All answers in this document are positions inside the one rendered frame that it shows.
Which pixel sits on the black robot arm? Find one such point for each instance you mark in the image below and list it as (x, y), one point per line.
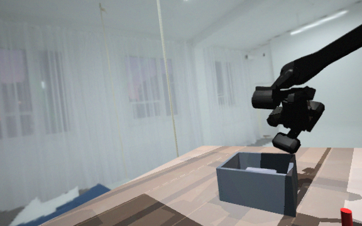
(300, 71)

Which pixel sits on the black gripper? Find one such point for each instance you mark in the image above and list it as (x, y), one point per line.
(297, 124)

